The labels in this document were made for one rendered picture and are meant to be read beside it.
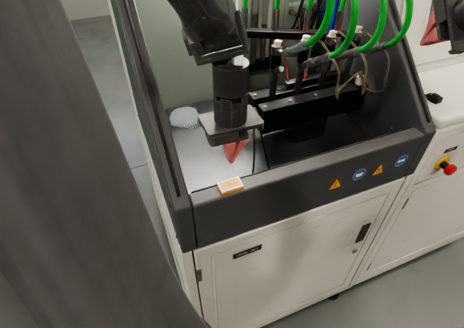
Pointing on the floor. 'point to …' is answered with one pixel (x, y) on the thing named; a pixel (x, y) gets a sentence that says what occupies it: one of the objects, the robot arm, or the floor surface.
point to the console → (438, 195)
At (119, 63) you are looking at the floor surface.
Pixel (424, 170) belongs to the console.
